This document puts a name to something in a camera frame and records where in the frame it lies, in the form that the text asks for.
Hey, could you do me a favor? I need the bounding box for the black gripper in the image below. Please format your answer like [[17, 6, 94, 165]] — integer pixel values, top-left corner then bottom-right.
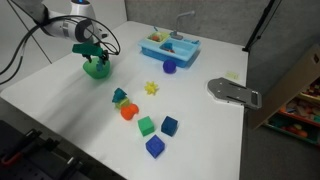
[[85, 40, 110, 67]]

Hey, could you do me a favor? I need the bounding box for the blue animal toy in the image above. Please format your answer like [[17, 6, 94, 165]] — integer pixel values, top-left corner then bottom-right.
[[95, 60, 105, 72]]

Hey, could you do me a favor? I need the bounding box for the green bowl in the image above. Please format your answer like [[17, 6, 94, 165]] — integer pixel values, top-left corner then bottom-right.
[[82, 56, 112, 80]]

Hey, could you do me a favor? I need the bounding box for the teal animal toy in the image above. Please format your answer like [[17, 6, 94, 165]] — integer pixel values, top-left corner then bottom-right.
[[111, 87, 129, 104]]

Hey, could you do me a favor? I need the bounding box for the orange animal toy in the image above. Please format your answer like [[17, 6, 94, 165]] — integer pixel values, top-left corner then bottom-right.
[[119, 103, 140, 121]]

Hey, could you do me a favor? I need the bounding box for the yellow spiky toy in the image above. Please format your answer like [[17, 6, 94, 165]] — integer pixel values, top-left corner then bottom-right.
[[144, 80, 160, 97]]

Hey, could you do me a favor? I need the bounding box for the orange toy food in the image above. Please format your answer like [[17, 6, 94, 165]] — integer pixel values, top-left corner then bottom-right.
[[148, 32, 164, 42]]

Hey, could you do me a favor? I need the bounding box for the blue and orange toy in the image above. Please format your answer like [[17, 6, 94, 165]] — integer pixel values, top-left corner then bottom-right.
[[162, 42, 176, 54]]

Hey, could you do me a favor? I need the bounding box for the light blue toy sink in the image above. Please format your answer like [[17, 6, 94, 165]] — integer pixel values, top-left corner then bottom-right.
[[137, 30, 202, 69]]

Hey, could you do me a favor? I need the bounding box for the grey toy faucet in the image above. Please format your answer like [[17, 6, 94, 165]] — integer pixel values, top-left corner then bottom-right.
[[170, 10, 196, 40]]

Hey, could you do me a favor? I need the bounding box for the lime green block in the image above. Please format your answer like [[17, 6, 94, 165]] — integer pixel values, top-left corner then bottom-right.
[[114, 97, 131, 110]]

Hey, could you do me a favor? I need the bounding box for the dark blue ball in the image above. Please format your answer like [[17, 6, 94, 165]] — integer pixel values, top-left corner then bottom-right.
[[162, 59, 177, 74]]

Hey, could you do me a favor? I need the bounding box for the green cube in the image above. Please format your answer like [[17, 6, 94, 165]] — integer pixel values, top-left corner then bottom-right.
[[137, 115, 156, 137]]

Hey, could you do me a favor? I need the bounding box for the dark blue cube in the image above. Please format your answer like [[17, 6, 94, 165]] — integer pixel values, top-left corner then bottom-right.
[[160, 115, 179, 138]]

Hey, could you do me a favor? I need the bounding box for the bright blue cube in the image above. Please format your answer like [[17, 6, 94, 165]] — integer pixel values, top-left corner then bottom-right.
[[144, 134, 166, 159]]

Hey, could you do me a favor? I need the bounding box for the black slotted equipment base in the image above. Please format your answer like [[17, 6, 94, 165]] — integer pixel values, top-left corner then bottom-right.
[[0, 119, 128, 180]]

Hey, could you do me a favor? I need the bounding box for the pale yellow sticker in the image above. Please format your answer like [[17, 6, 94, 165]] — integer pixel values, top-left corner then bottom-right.
[[225, 70, 240, 80]]

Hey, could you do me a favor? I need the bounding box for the grey metal mounting plate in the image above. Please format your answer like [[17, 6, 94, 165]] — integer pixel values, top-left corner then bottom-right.
[[206, 77, 263, 111]]

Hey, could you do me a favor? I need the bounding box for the black tripod pole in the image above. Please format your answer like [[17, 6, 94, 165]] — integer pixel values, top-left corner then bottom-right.
[[241, 0, 282, 53]]

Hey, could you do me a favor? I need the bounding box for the shelf with colourful toys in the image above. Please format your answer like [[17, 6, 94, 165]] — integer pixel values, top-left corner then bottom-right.
[[262, 77, 320, 147]]

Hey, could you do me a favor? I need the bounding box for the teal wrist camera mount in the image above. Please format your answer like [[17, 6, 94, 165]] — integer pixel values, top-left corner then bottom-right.
[[71, 43, 104, 56]]

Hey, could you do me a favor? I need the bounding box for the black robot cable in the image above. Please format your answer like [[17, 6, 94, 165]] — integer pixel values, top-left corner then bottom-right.
[[0, 14, 121, 86]]

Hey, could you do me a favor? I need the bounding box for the red clamp handle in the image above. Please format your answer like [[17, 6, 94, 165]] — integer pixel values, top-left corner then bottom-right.
[[0, 150, 24, 167]]

